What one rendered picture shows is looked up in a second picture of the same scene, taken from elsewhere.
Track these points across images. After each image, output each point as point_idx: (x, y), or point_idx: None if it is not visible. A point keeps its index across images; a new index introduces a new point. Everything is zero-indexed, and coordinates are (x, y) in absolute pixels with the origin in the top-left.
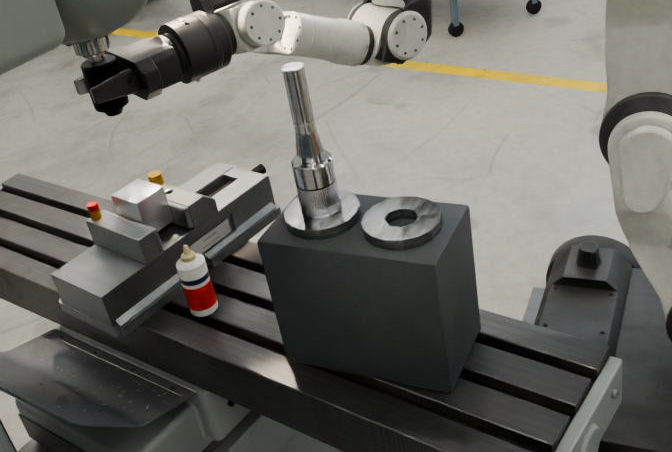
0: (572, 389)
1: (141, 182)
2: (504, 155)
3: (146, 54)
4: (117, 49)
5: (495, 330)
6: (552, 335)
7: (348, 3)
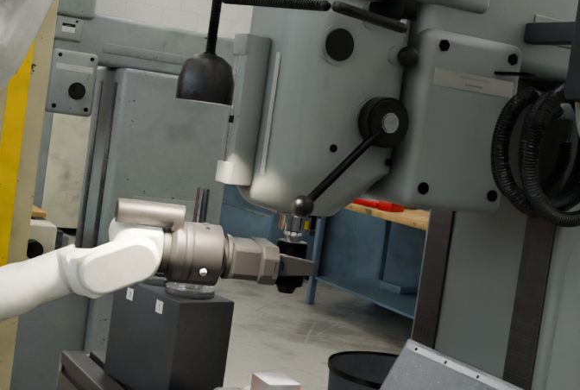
0: (104, 352)
1: (267, 380)
2: None
3: (249, 239)
4: (268, 245)
5: (97, 369)
6: (77, 360)
7: None
